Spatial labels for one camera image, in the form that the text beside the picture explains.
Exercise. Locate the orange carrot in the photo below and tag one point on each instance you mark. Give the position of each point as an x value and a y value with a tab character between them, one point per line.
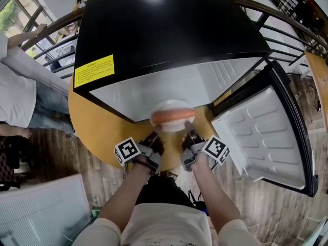
174	115

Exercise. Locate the dark checkered chair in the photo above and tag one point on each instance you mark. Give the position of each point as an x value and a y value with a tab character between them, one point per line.
11	163

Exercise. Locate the person's right forearm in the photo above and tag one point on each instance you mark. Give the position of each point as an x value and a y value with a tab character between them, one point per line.
215	193

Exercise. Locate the white plate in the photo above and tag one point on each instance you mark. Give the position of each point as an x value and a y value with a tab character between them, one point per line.
171	127

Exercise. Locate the white ribbed panel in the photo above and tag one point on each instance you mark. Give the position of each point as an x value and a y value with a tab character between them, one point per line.
38	209

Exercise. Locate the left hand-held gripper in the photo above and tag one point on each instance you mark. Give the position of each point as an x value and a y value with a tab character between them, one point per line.
126	151

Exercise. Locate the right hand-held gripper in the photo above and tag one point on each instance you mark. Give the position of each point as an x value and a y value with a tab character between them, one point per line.
215	150

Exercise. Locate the dark curved railing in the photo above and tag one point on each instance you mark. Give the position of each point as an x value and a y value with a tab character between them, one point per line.
59	24

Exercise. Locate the green plastic item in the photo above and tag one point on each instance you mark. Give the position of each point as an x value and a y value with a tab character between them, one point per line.
97	213

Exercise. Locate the rectangular wooden table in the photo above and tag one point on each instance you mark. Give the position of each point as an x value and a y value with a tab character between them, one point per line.
320	78

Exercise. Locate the round wooden table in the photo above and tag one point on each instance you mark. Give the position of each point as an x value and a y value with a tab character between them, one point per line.
97	127

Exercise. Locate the person's white t-shirt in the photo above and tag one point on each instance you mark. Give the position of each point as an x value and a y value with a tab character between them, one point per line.
166	227

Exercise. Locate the window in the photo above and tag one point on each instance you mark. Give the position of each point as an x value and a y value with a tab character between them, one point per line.
18	11

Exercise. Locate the white furniture frame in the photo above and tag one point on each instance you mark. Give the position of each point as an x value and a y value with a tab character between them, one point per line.
319	232

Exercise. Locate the person's black trousers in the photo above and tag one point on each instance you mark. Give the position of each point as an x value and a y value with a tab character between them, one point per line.
164	191

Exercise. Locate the person's left forearm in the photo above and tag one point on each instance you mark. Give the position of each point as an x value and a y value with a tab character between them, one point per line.
123	196

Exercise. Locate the black mini fridge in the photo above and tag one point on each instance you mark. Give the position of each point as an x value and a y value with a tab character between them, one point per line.
166	35

